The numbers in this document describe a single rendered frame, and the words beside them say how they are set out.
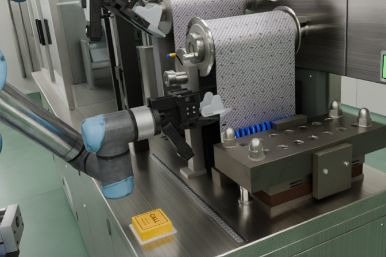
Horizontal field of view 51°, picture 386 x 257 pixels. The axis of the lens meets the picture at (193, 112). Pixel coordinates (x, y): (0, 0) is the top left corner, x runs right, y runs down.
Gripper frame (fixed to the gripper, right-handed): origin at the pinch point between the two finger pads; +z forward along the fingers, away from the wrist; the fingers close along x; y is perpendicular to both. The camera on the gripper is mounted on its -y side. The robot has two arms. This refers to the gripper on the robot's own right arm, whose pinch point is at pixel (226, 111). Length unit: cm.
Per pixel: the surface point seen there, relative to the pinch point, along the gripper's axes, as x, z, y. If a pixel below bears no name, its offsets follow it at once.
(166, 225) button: -13.5, -23.7, -16.9
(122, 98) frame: 43.6, -14.9, -2.8
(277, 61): -0.2, 15.9, 10.1
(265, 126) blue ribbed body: -3.5, 9.1, -5.3
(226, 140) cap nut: -7.7, -4.7, -4.2
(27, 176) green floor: 257, -51, -109
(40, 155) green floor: 298, -36, -109
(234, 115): -0.3, 2.2, -1.6
